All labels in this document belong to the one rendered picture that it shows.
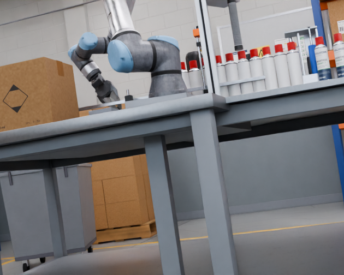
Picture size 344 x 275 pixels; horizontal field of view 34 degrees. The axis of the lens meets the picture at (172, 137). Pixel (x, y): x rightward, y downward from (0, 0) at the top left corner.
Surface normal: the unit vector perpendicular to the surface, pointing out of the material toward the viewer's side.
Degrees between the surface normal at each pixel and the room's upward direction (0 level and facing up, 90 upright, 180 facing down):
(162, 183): 90
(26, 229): 93
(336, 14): 90
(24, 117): 90
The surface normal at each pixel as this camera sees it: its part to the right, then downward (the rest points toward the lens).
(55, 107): 0.95, -0.15
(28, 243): 0.02, 0.00
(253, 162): -0.31, -0.01
